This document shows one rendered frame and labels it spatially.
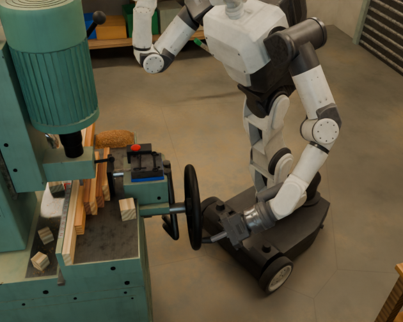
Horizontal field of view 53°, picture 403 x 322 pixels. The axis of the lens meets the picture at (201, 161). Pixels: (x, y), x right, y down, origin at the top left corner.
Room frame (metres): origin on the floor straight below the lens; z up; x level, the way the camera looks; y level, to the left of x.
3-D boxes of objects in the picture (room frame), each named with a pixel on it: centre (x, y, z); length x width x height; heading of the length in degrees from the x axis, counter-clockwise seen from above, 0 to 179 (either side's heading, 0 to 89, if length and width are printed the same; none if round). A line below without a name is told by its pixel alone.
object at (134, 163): (0.98, 0.18, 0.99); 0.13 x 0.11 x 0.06; 9
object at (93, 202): (0.94, 0.33, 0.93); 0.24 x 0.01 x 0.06; 9
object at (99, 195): (0.93, 0.31, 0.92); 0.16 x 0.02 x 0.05; 9
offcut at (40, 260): (0.71, 0.46, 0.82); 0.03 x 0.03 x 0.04; 63
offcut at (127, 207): (0.83, 0.21, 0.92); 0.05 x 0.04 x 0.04; 17
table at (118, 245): (0.96, 0.26, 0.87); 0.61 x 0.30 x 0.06; 9
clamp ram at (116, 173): (0.96, 0.25, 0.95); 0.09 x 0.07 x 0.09; 9
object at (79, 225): (1.02, 0.38, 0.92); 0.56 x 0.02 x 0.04; 9
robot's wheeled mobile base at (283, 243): (1.55, -0.40, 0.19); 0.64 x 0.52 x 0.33; 129
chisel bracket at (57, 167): (0.90, 0.38, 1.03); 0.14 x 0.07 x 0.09; 99
